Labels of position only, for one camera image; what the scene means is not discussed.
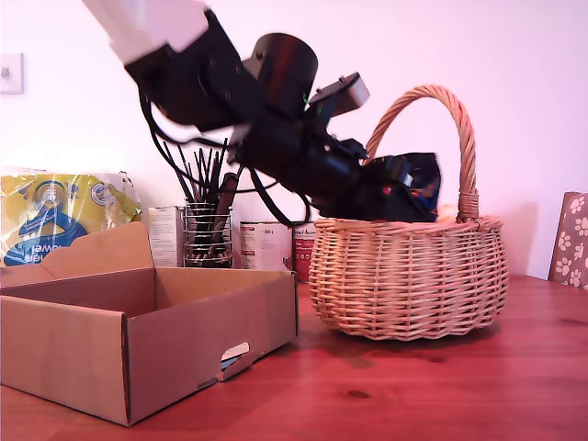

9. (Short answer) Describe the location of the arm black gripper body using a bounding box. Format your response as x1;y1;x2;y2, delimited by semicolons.
250;120;369;216

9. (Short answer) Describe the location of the dark blue Easter egg bag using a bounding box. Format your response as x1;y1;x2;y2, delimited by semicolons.
367;152;443;224

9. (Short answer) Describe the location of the brown cardboard box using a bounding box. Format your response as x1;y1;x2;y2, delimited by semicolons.
0;221;300;428

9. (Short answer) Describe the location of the small yellow bag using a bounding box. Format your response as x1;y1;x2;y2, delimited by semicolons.
435;203;461;225

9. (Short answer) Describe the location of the red labelled tin can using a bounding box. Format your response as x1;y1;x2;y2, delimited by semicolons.
292;220;319;284

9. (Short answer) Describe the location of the white labelled tin can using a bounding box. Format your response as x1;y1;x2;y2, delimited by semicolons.
239;220;296;273

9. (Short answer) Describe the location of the white printed carton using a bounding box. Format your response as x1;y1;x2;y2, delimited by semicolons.
147;205;187;269

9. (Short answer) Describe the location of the yellow blue paper towel pack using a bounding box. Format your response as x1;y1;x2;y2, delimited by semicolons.
0;166;144;269

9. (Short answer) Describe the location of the short black camera cable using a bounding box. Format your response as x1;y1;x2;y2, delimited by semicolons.
299;189;322;225

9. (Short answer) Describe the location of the woven wicker handle basket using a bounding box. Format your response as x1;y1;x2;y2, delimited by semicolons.
307;84;511;343

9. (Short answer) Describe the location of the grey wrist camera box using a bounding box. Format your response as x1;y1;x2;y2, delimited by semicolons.
308;72;371;117

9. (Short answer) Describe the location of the brown wooden handled utensil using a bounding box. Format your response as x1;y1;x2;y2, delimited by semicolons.
211;172;242;268

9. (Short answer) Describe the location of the chrome wire utensil holder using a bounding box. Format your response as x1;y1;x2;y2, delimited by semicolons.
183;197;235;269

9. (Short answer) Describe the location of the long black arm cable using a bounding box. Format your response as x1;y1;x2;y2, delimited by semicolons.
137;88;296;227

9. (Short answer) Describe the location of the white wall light switch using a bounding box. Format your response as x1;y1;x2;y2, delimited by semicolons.
0;51;26;96

